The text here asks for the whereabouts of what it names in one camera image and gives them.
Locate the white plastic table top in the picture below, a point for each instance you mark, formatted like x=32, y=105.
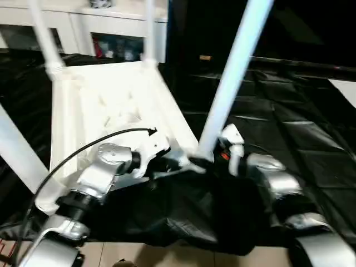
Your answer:
x=117, y=100

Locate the white plastic table leg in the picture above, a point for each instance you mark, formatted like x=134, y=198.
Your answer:
x=22, y=150
x=150, y=30
x=47, y=39
x=233, y=72

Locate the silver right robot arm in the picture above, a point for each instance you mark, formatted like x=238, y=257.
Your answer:
x=278, y=178

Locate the black plastic mat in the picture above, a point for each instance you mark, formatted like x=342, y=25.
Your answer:
x=300, y=128

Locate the small tan label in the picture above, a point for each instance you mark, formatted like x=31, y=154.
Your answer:
x=205, y=57

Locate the long black bar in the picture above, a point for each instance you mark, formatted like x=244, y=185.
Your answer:
x=306, y=63

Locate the red bottle in cabinet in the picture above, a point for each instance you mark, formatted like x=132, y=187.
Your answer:
x=98, y=49

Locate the white cabinet with glass doors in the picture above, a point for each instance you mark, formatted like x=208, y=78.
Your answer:
x=78, y=25

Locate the grey object on cabinet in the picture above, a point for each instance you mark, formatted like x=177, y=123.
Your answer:
x=100, y=3

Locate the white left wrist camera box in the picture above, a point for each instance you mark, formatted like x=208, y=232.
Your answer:
x=150, y=147

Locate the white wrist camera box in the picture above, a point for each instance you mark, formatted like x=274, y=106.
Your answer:
x=150, y=147
x=231, y=139

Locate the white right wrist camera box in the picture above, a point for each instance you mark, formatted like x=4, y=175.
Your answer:
x=231, y=139

